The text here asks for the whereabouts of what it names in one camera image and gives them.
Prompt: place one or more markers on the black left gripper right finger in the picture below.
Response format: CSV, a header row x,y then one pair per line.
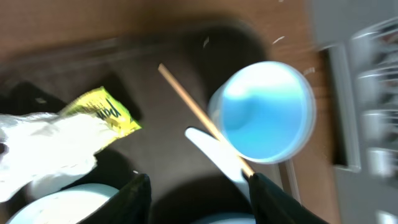
x,y
270,204

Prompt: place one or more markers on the dark blue plate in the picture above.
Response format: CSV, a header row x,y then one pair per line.
x,y
227,218

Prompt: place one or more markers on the light blue rice bowl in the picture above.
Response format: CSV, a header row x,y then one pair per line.
x,y
68,206

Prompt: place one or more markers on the light blue plastic knife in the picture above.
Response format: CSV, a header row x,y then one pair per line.
x,y
222,156

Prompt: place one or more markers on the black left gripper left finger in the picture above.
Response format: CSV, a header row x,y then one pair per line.
x,y
131,205

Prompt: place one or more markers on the light blue plastic cup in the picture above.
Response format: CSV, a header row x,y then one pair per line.
x,y
266,111

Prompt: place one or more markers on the grey dishwasher rack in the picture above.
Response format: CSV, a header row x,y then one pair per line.
x,y
359,38

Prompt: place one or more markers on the dark brown serving tray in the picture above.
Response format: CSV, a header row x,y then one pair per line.
x,y
185,184

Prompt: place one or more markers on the crumpled yellow foil wrapper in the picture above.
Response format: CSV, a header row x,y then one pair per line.
x,y
48,151

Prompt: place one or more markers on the wooden chopstick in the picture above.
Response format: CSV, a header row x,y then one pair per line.
x,y
202,116

